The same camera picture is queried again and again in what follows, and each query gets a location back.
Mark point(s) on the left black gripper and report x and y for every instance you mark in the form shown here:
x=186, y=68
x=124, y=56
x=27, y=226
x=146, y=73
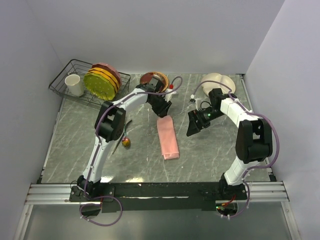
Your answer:
x=163, y=111

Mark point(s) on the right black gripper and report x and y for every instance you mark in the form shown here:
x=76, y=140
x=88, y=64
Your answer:
x=195, y=127

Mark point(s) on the pink satin napkin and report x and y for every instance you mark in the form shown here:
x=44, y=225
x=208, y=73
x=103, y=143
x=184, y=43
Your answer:
x=167, y=138

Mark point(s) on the black utensil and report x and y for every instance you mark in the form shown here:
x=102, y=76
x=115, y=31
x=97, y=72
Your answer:
x=122, y=136

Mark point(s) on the iridescent metal spoon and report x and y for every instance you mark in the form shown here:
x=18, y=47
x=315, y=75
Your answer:
x=125, y=141

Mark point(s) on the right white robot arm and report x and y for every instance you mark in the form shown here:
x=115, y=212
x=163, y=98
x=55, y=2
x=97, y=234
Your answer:
x=254, y=142

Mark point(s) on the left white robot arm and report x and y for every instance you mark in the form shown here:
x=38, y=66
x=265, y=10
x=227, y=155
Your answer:
x=110, y=126

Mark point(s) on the dark red decorated plate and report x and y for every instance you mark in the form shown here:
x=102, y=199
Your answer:
x=147, y=77

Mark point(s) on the cream divided plate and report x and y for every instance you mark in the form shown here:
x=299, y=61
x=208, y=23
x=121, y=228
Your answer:
x=217, y=77

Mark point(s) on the green polka dot plate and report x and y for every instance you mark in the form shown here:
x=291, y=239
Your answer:
x=99, y=86

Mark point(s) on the dark pink plate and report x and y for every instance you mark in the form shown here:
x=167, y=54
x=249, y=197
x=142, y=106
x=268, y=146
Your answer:
x=110, y=69

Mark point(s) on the orange plate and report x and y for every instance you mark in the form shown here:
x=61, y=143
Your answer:
x=105, y=72

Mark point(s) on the white cup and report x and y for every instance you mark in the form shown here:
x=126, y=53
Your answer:
x=74, y=84

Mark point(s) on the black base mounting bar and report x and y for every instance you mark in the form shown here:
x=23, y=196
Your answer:
x=148, y=196

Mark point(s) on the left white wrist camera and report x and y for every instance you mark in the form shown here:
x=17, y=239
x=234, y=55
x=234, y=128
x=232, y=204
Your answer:
x=170, y=92

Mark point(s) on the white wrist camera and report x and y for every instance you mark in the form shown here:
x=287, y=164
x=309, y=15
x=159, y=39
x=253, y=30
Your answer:
x=170, y=92
x=196, y=102

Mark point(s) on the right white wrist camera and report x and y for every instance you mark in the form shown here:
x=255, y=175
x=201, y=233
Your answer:
x=196, y=102

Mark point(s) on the black wire dish rack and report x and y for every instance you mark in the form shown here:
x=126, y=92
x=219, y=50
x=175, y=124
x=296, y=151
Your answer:
x=81, y=68

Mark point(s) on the aluminium frame rail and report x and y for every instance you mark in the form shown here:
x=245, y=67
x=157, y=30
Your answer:
x=59, y=194

